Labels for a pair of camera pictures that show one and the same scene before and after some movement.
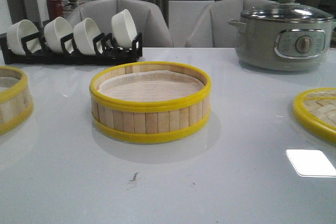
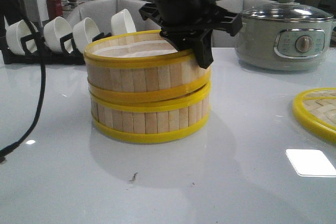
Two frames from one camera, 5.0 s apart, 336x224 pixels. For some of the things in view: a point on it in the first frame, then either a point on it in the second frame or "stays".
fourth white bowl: x=124 y=29 stays
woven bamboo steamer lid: x=315 y=109 stays
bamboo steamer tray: x=16 y=104 → x=143 y=66
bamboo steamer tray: x=146 y=102 stays
